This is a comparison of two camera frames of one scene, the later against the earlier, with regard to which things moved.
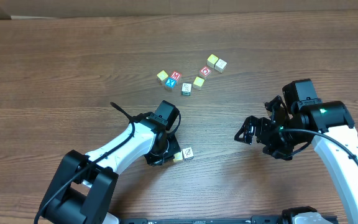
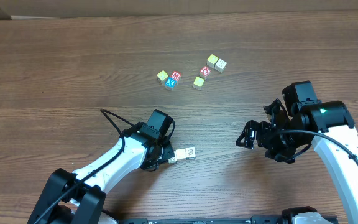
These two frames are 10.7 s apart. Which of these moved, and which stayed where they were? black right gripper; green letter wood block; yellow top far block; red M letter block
Moved: green letter wood block
Stayed: red M letter block; yellow top far block; black right gripper
